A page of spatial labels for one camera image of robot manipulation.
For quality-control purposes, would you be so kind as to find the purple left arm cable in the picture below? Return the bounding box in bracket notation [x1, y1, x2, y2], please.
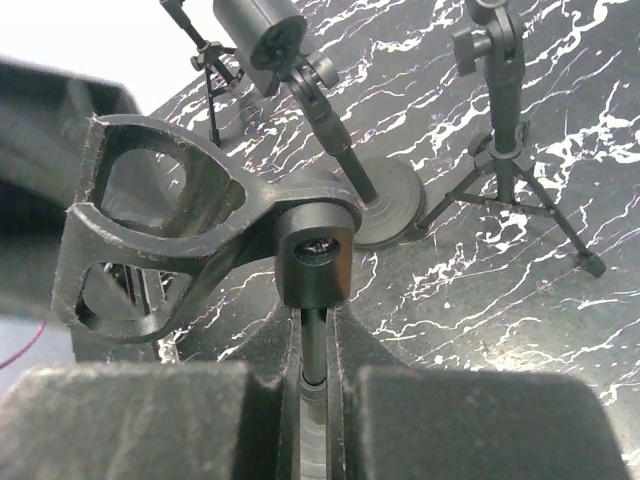
[0, 319, 49, 371]

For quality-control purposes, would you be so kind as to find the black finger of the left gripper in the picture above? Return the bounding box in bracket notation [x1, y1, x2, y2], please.
[1, 58, 139, 315]

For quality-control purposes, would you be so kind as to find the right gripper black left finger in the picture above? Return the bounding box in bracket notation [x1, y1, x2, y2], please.
[1, 314, 300, 479]

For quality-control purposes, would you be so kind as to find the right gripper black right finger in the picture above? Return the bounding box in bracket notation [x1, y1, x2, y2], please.
[327, 306, 629, 479]

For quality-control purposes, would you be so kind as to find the black round-base stand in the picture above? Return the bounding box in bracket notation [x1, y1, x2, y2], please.
[212, 1, 426, 249]
[51, 114, 362, 479]

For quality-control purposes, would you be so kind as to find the black tripod microphone stand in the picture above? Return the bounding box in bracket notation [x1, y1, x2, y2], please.
[415, 0, 606, 278]

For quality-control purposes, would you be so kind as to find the black shock-mount tripod stand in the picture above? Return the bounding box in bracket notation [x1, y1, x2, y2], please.
[159, 0, 245, 146]

